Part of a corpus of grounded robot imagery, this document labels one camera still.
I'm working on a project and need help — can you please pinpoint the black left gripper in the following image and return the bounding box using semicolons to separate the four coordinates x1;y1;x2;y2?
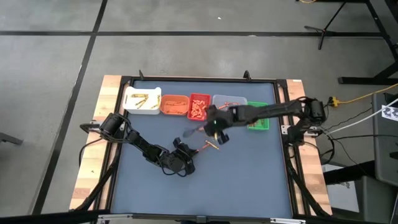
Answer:
160;137;197;176

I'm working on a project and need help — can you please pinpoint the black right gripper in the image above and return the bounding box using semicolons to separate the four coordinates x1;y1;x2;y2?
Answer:
203;104;243;146

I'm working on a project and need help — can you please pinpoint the clear plastic bin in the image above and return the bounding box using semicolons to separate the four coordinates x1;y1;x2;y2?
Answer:
211;94;249;108

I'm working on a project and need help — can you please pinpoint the red plastic basket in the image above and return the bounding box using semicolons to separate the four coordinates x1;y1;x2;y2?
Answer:
187;92;213;123

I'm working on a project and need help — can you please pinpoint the orange plastic bin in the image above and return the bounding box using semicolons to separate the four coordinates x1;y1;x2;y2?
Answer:
159;94;191;116

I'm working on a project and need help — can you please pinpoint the green plastic basket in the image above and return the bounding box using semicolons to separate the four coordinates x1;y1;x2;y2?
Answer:
247;101;271;131

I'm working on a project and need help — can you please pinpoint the white plastic bin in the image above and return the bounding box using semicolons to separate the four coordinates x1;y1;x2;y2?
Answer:
122;86;162;116

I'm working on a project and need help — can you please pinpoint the wooden table side board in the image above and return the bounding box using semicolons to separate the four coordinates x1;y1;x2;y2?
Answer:
278;78;333;216
68;74;125;211

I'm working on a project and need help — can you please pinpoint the white box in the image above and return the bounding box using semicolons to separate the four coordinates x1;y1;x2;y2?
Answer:
322;164;361;213

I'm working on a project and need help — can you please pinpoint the black tripod stand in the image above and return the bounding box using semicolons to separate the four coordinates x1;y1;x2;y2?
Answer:
303;0;398;51

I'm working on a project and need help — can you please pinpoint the black stand base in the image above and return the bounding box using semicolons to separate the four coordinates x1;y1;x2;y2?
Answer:
338;60;398;86

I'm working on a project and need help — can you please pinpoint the grey equipment case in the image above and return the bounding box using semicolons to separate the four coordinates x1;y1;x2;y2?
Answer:
371;92;398;187

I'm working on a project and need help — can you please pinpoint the printed marker tag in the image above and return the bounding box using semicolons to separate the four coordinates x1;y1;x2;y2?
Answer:
381;105;398;123

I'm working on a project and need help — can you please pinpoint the grey furniture foot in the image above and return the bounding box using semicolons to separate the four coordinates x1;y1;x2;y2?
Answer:
0;131;24;146

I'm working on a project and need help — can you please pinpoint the grey box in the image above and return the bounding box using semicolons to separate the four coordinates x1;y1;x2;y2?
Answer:
354;175;398;224

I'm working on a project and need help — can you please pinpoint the black table frame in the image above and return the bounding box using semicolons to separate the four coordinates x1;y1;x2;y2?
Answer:
70;74;333;224

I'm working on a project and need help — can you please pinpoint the yellow extension cable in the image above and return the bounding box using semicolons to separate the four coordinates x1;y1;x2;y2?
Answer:
337;82;398;105

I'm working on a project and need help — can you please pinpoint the white cable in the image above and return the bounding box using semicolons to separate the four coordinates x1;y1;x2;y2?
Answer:
323;98;398;136

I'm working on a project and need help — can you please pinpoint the black floor cable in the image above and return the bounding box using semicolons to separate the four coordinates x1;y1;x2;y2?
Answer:
326;133;398;141

